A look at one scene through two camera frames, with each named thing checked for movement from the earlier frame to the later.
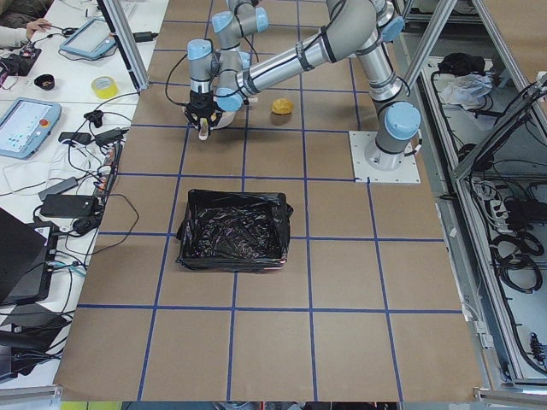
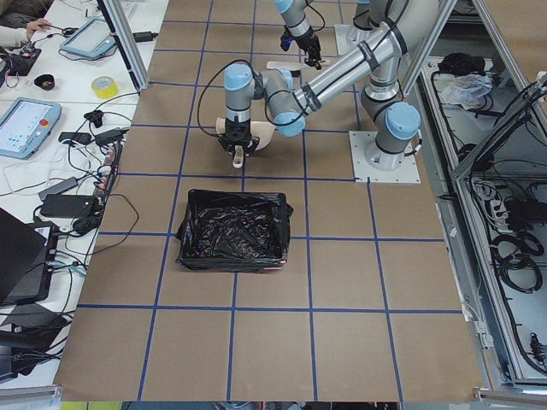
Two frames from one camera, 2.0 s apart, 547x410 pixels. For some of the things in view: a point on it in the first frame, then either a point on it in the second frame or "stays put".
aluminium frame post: (126, 43) stays put
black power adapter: (69, 206) stays put
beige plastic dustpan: (227, 119) → (262, 130)
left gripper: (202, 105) → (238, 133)
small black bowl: (44, 81) stays put
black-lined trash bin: (234, 231) stays put
